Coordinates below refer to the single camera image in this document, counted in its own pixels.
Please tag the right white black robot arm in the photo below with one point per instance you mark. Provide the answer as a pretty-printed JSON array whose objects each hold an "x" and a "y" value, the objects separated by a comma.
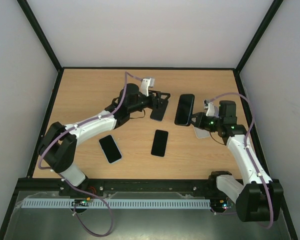
[{"x": 258, "y": 198}]

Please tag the black aluminium frame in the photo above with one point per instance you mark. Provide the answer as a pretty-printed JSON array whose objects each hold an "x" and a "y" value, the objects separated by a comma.
[{"x": 28, "y": 183}]

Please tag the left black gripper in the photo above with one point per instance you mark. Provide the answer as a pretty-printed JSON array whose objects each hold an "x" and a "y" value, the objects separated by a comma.
[{"x": 158, "y": 100}]

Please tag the light blue slotted cable duct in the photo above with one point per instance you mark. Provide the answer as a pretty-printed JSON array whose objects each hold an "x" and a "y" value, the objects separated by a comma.
[{"x": 46, "y": 203}]

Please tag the black phone case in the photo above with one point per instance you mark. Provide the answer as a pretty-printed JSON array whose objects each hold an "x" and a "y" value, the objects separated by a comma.
[{"x": 184, "y": 110}]

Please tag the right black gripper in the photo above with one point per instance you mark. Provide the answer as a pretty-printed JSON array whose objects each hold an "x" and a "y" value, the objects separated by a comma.
[{"x": 198, "y": 120}]

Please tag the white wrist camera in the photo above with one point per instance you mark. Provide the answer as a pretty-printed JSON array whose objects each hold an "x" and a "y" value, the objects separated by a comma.
[
  {"x": 210, "y": 109},
  {"x": 146, "y": 83}
]

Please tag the black mounting rail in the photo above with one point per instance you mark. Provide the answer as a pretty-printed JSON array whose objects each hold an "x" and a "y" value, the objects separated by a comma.
[{"x": 207, "y": 188}]

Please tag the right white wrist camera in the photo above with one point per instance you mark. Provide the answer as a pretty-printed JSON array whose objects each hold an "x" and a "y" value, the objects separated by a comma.
[{"x": 210, "y": 109}]

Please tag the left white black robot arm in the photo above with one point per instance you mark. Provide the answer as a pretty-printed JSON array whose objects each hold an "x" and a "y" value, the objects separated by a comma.
[{"x": 58, "y": 146}]

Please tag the beige phone case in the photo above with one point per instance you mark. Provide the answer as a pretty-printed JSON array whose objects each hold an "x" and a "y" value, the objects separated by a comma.
[{"x": 201, "y": 133}]

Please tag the black phone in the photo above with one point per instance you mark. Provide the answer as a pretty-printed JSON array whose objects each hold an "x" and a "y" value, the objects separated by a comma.
[{"x": 159, "y": 143}]

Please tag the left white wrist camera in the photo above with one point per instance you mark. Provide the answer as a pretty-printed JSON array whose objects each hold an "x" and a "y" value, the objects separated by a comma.
[{"x": 146, "y": 83}]

